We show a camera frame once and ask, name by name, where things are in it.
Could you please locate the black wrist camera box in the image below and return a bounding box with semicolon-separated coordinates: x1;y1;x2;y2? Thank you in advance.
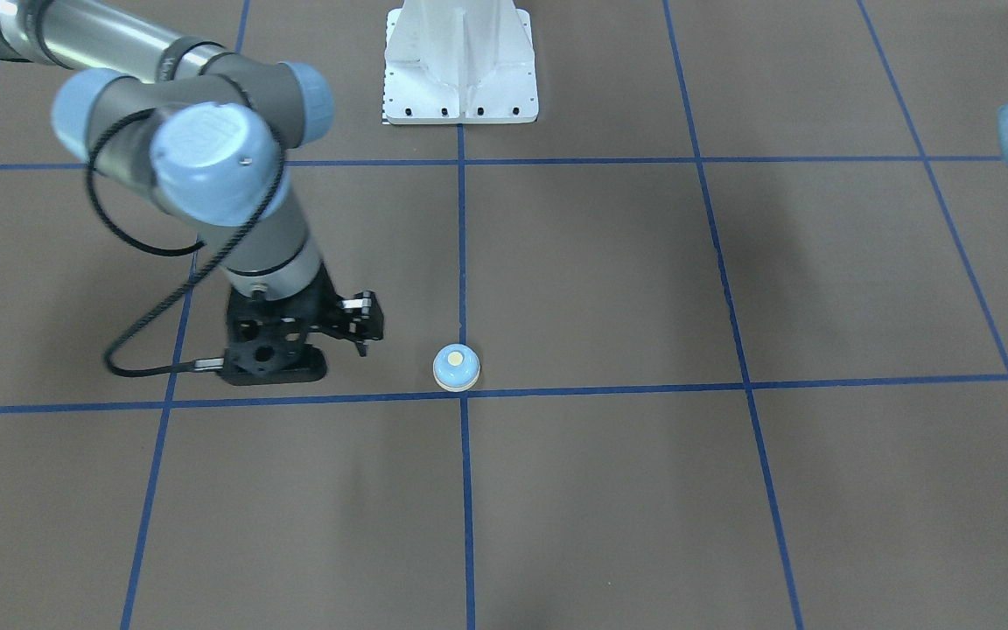
219;340;328;386

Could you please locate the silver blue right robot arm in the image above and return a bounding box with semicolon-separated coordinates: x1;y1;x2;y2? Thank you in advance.
0;1;384;361

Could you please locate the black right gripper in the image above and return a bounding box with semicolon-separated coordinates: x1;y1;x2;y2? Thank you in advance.
225;263;385;360

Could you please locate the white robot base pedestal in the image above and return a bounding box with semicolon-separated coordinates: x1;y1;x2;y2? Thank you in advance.
381;1;540;125

